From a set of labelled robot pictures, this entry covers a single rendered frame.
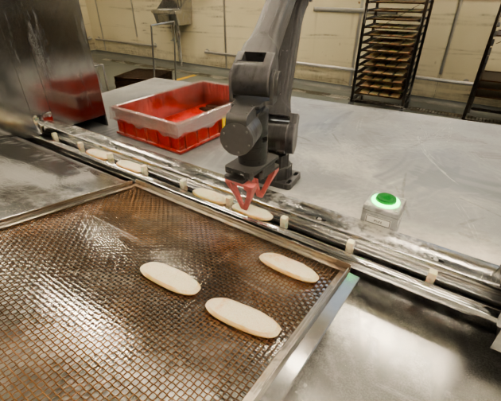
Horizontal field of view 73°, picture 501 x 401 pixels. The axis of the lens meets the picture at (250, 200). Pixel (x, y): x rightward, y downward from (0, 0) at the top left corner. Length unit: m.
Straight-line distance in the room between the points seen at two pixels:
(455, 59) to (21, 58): 4.51
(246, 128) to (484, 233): 0.57
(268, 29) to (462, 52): 4.37
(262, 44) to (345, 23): 4.60
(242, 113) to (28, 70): 0.84
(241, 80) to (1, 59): 0.80
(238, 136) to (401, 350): 0.40
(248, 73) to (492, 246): 0.59
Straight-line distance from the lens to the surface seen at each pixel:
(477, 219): 0.93
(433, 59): 5.00
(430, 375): 0.57
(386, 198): 0.74
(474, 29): 4.93
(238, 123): 0.55
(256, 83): 0.60
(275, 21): 0.70
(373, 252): 0.68
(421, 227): 0.84
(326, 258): 0.57
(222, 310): 0.44
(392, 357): 0.57
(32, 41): 1.27
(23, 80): 1.26
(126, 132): 1.28
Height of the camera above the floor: 1.27
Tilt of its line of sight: 32 degrees down
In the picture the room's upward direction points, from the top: straight up
